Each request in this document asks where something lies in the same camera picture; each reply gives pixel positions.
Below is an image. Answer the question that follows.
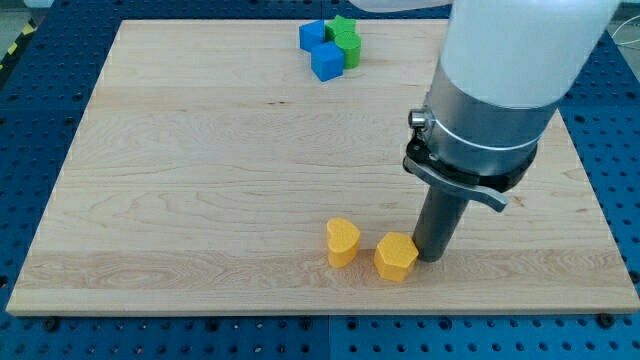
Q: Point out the yellow heart block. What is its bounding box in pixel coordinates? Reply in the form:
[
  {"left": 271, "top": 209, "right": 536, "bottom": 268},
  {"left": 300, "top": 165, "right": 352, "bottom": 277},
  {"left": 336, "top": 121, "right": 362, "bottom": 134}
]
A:
[{"left": 326, "top": 217, "right": 361, "bottom": 268}]

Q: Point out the wooden board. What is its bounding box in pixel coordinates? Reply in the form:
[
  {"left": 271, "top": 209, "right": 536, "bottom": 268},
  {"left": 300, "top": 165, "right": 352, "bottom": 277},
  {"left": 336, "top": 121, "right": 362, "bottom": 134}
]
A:
[{"left": 7, "top": 20, "right": 639, "bottom": 316}]

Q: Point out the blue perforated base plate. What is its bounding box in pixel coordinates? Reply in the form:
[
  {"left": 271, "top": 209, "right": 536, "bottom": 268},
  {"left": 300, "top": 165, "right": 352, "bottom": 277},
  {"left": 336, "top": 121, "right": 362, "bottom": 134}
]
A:
[{"left": 1, "top": 0, "right": 639, "bottom": 359}]

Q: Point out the blue cube block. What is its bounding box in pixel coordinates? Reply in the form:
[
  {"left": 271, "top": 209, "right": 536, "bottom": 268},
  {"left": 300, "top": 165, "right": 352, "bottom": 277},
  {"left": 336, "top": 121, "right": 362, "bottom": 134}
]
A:
[{"left": 311, "top": 41, "right": 344, "bottom": 82}]

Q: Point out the green cylinder block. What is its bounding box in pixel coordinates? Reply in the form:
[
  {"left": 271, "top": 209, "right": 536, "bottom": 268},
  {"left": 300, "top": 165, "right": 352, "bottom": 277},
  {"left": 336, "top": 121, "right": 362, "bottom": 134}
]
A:
[{"left": 334, "top": 31, "right": 362, "bottom": 69}]

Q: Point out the blue triangle block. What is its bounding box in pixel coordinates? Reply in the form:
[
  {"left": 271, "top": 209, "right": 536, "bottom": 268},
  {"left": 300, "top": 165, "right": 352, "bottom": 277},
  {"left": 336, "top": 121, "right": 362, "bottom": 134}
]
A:
[{"left": 298, "top": 20, "right": 325, "bottom": 52}]

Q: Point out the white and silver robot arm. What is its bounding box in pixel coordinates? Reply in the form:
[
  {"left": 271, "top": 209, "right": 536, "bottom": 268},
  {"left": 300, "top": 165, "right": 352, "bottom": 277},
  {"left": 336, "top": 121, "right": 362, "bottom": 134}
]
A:
[{"left": 403, "top": 0, "right": 619, "bottom": 211}]

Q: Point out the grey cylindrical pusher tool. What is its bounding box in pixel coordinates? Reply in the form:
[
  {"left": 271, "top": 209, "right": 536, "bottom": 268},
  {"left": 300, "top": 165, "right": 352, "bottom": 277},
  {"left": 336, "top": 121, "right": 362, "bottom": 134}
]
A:
[{"left": 412, "top": 187, "right": 468, "bottom": 262}]

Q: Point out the green star block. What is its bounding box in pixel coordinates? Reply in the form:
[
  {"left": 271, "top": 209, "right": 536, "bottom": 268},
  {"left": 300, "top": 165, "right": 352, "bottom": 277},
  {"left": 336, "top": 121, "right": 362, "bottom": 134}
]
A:
[{"left": 325, "top": 15, "right": 356, "bottom": 41}]

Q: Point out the yellow pentagon block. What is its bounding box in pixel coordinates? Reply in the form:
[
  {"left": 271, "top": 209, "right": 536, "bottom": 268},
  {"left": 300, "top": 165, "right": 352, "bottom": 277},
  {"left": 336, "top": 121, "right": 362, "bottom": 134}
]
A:
[{"left": 374, "top": 232, "right": 419, "bottom": 282}]

